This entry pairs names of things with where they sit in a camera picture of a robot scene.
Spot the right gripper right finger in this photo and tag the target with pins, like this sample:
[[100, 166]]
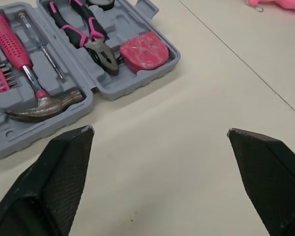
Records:
[[268, 172]]

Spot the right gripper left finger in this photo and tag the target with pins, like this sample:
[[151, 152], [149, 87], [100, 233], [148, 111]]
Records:
[[61, 179]]

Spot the grey plastic tool case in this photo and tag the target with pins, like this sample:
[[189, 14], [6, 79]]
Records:
[[118, 73]]

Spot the pink and black pliers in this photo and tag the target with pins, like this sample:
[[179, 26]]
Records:
[[88, 32]]

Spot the pink tape measure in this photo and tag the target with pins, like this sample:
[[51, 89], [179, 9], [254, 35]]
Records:
[[145, 52]]

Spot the black tape roll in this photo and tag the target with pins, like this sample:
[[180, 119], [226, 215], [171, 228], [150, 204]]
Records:
[[102, 3]]

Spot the pink screwdriver bit holder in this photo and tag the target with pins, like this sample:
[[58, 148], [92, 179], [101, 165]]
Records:
[[0, 78]]

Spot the pink plush toy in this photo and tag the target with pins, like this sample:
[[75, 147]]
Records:
[[275, 6]]

